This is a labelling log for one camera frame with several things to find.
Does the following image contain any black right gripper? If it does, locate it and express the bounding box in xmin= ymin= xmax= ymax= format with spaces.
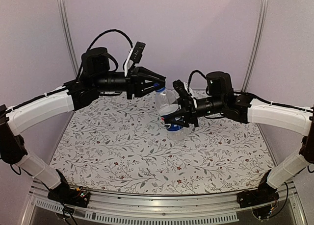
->
xmin=164 ymin=96 xmax=225 ymax=127

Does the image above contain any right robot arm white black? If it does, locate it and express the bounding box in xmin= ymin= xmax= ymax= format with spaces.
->
xmin=164 ymin=71 xmax=314 ymax=208

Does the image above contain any floral patterned table mat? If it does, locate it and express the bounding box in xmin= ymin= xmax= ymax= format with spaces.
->
xmin=50 ymin=95 xmax=274 ymax=195

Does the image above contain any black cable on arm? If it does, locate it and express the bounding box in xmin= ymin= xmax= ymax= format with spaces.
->
xmin=187 ymin=70 xmax=208 ymax=88
xmin=84 ymin=30 xmax=134 ymax=51

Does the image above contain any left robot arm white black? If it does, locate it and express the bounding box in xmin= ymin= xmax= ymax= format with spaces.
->
xmin=0 ymin=42 xmax=165 ymax=208

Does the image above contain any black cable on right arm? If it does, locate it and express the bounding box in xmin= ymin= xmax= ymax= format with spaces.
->
xmin=187 ymin=70 xmax=208 ymax=88

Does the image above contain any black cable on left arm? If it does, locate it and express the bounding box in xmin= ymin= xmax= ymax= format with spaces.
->
xmin=84 ymin=30 xmax=134 ymax=51

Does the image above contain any Pepsi bottle with blue label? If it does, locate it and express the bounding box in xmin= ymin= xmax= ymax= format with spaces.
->
xmin=155 ymin=87 xmax=188 ymax=144

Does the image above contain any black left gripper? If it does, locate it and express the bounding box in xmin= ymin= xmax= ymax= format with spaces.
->
xmin=93 ymin=66 xmax=166 ymax=100

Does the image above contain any blue bottle cap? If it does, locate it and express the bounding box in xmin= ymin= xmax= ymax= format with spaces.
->
xmin=154 ymin=83 xmax=165 ymax=92

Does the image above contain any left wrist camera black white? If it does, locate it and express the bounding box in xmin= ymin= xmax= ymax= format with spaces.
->
xmin=123 ymin=41 xmax=146 ymax=77

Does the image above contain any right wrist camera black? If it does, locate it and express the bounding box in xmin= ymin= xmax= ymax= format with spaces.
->
xmin=172 ymin=79 xmax=191 ymax=100

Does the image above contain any aluminium slotted front rail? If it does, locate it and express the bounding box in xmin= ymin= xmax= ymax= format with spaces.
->
xmin=21 ymin=181 xmax=310 ymax=225

